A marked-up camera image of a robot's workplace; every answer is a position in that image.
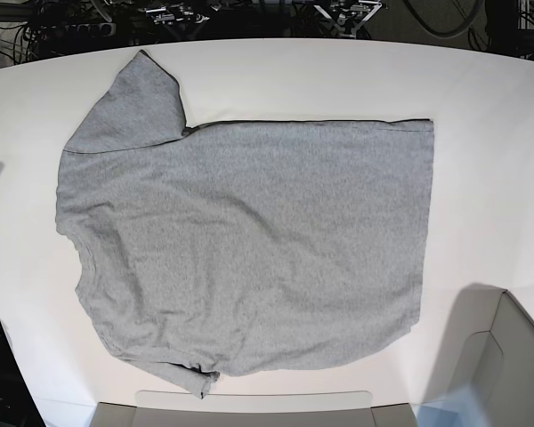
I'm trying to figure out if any grey T-shirt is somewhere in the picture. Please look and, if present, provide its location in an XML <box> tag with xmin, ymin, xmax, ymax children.
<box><xmin>55</xmin><ymin>52</ymin><xmax>434</xmax><ymax>398</ymax></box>

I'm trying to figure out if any grey tray front centre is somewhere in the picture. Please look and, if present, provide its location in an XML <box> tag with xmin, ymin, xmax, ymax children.
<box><xmin>91</xmin><ymin>391</ymin><xmax>417</xmax><ymax>426</ymax></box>

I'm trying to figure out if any black power strip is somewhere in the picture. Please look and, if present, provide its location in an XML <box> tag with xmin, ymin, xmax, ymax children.
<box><xmin>40</xmin><ymin>22</ymin><xmax>117</xmax><ymax>39</ymax></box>

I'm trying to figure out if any grey bin right front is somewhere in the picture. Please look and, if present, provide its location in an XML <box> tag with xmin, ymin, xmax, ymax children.
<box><xmin>416</xmin><ymin>285</ymin><xmax>534</xmax><ymax>426</ymax></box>

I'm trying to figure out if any black metal stand frame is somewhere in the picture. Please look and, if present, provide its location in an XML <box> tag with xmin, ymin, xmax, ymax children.
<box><xmin>312</xmin><ymin>0</ymin><xmax>385</xmax><ymax>40</ymax></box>

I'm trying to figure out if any black cable loop right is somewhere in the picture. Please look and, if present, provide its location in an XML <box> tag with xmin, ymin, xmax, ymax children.
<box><xmin>402</xmin><ymin>0</ymin><xmax>484</xmax><ymax>39</ymax></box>

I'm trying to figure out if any black cable bundle left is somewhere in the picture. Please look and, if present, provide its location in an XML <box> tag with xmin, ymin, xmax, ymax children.
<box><xmin>0</xmin><ymin>0</ymin><xmax>130</xmax><ymax>68</ymax></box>

